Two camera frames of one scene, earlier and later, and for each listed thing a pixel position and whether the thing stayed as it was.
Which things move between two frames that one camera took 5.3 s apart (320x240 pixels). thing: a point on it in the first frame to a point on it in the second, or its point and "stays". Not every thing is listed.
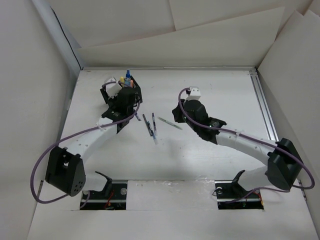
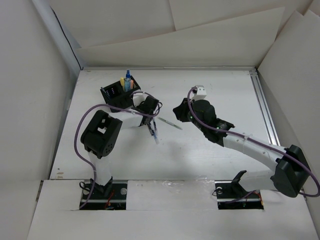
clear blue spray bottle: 127,80 stays
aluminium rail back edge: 91,68 stays
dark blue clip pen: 148,125 stays
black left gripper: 115,97 to 139,106
